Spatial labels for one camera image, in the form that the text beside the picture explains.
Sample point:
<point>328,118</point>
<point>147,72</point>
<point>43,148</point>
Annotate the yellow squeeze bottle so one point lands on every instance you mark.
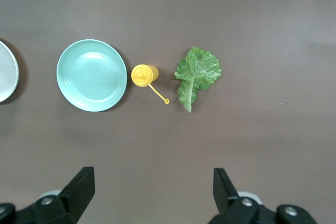
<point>144,75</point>

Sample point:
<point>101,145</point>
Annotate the beige plate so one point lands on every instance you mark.
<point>6,74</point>

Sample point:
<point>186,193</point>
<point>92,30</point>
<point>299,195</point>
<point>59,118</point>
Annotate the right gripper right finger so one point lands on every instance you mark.
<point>228,203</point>

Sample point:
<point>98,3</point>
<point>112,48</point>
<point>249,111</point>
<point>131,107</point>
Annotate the brown table cloth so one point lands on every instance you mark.
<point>168,11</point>

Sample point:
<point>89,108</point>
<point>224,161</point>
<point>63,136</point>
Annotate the green lettuce leaf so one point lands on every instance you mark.
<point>199,74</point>

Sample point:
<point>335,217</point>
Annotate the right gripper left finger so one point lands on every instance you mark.
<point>73,195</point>

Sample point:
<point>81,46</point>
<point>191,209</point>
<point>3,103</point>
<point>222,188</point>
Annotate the mint green plate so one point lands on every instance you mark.
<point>92,75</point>

